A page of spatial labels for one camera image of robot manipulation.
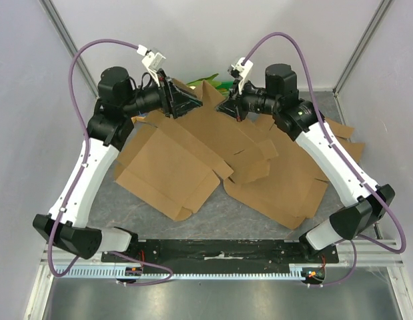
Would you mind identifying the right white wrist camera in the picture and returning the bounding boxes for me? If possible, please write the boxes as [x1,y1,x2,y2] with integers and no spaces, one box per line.
[228,57,254,95]

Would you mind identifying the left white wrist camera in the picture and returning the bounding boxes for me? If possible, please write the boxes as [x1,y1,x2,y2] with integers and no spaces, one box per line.
[137,45,166,86]

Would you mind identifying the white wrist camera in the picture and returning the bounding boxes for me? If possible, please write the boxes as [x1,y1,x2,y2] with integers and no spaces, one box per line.
[137,45,166,86]
[228,57,254,95]

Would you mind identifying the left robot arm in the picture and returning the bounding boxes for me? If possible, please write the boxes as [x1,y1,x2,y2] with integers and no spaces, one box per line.
[33,67,202,262]

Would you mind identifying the spare flat cardboard box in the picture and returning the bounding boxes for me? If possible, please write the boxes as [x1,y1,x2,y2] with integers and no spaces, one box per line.
[222,115,366,231]

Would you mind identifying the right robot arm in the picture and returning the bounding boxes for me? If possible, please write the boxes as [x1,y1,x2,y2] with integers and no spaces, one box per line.
[216,61,395,263]

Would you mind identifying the leafy green vegetable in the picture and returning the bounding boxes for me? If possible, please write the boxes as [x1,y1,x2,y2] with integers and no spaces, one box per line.
[186,73,222,88]

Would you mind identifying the green plastic tray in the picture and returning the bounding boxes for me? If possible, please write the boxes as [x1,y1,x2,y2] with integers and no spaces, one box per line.
[216,81,233,96]

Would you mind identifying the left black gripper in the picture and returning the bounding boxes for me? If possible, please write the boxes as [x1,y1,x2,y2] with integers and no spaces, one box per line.
[123,69,203,119]

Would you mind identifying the slotted cable duct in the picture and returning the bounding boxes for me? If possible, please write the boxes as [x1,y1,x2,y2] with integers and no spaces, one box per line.
[64,264,323,281]

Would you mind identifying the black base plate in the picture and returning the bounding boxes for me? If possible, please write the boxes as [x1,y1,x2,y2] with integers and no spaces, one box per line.
[122,239,339,267]

